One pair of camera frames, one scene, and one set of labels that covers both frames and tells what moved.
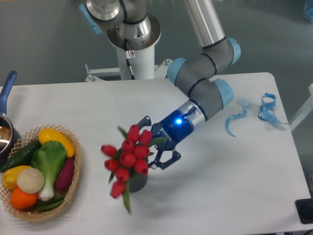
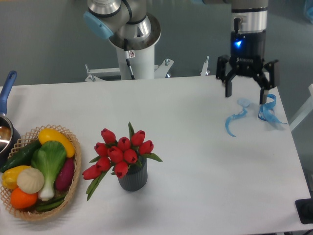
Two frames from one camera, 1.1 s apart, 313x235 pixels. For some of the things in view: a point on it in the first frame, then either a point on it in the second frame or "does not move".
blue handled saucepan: (10, 140) does not move
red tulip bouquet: (131, 157) → (119, 156)
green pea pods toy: (48, 205) does not move
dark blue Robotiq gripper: (177, 128) → (247, 53)
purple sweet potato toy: (65, 176) does not move
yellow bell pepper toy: (9, 176) does not move
